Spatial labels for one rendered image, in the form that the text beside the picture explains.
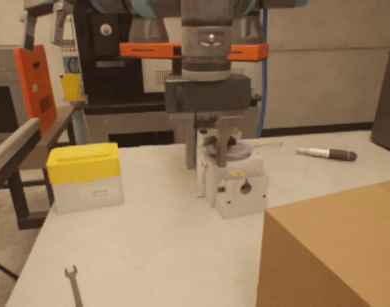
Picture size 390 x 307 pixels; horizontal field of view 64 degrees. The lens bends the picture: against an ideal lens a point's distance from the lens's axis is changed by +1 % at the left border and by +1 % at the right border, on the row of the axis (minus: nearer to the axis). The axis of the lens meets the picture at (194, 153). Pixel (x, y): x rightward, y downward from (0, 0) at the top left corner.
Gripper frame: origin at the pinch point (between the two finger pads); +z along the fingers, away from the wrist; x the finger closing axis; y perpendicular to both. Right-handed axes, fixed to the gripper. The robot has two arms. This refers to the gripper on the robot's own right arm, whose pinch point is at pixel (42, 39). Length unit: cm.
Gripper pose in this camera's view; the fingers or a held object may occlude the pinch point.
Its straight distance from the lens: 98.1
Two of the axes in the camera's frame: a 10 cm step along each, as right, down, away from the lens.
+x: -8.4, -0.7, 5.4
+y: 5.3, 0.8, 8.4
